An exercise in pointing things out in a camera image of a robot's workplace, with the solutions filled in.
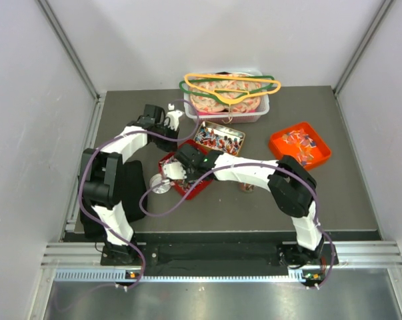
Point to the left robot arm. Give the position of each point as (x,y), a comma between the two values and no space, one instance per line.
(105,183)

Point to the floral fabric item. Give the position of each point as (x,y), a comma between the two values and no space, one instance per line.
(206,103)

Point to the black cloth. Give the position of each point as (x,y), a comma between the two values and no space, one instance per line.
(134,187)

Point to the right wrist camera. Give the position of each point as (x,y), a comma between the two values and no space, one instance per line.
(174,171)

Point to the orange candy tray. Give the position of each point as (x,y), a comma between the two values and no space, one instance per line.
(301,142)

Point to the yellow clothes hanger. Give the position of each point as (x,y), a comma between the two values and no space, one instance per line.
(230,90)

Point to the red candy tray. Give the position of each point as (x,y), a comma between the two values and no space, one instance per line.
(179,185)

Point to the silver jar lid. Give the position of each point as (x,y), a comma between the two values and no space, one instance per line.
(159,184)

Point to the green clothes hanger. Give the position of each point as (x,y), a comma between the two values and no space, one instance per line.
(220,87)

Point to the clear glass jar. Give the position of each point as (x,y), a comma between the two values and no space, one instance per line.
(247,188)

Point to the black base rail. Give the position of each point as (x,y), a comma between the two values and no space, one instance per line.
(211,254)

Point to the gold candy tin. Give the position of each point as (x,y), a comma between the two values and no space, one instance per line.
(219,138)

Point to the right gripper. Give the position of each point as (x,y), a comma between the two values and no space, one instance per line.
(189,178)

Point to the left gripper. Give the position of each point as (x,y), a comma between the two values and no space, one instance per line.
(170,146)

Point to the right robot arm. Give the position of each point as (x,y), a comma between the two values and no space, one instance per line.
(292,187)

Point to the white plastic basket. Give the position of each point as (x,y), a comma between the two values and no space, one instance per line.
(269,87)

